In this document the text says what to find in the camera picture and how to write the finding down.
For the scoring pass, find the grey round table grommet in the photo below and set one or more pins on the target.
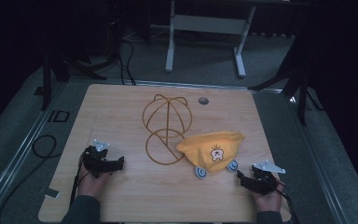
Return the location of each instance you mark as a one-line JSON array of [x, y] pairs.
[[203, 100]]

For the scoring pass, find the white metal desk frame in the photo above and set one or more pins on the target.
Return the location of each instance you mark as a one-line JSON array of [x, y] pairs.
[[209, 25]]

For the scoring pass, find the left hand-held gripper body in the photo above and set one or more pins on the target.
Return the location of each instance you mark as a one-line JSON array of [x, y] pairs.
[[94, 160]]

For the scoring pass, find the yellow hat with bear print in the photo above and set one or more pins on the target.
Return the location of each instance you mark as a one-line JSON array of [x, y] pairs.
[[209, 151]]

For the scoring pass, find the person's left hand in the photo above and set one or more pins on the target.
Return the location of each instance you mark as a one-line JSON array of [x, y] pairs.
[[91, 183]]

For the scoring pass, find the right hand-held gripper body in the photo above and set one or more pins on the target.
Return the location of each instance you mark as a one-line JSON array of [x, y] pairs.
[[265, 177]]

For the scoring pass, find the black metal stand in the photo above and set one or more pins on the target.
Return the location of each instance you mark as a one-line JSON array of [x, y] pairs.
[[301, 93], [46, 84]]

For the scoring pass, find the person's right hand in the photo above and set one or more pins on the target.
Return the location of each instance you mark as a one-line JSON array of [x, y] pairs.
[[268, 200]]

